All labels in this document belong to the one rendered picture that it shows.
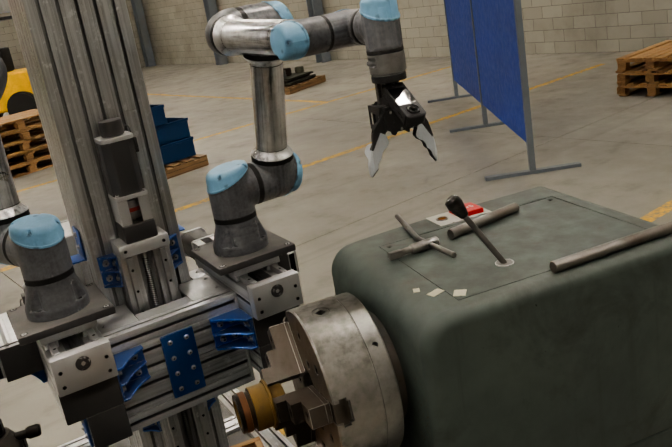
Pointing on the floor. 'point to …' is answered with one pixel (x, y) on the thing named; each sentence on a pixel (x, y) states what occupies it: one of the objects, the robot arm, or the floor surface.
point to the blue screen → (489, 38)
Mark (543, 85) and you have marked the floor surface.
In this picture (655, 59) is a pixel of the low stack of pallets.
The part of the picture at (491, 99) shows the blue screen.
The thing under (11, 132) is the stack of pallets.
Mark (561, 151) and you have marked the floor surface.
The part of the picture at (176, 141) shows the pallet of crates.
